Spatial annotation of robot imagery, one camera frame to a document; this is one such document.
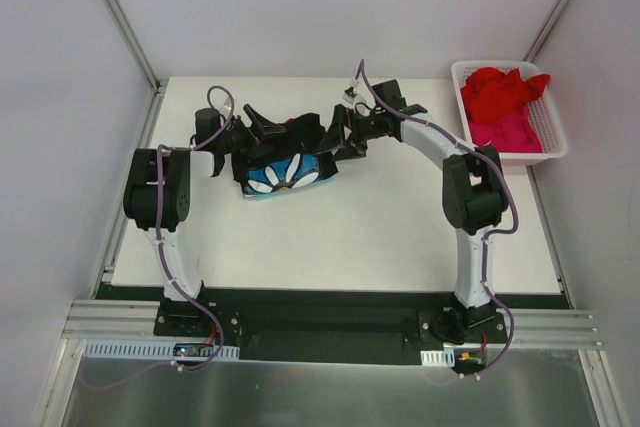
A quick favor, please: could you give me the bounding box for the black t-shirt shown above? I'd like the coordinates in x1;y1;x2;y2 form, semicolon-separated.
231;113;338;194

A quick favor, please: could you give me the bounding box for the teal t-shirt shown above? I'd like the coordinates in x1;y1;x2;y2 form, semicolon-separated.
243;188;296;201

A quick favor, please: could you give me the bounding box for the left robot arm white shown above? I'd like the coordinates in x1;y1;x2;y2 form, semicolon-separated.
123;105;287;336

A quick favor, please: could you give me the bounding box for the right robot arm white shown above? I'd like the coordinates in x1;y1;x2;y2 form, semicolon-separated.
318;80;513;342

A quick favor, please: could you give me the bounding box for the red t-shirt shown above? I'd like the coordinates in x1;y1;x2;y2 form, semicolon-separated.
460;67;551;124

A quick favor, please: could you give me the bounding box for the magenta t-shirt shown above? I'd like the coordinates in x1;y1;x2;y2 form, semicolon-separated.
469;107;543;154

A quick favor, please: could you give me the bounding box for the white plastic basket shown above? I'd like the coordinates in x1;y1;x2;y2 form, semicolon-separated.
451;60;568;165

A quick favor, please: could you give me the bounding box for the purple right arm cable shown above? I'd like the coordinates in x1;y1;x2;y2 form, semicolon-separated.
356;60;519;373

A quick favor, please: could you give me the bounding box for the left aluminium frame post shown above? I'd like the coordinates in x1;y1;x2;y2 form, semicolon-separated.
102;0;161;91

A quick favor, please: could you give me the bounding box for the aluminium frame post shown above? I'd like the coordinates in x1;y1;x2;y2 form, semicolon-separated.
102;0;161;91
518;0;575;66

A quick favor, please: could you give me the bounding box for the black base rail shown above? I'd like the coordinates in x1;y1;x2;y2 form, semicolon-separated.
95;292;551;366

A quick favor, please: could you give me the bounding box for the right aluminium frame post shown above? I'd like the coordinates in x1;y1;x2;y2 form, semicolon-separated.
518;0;575;66

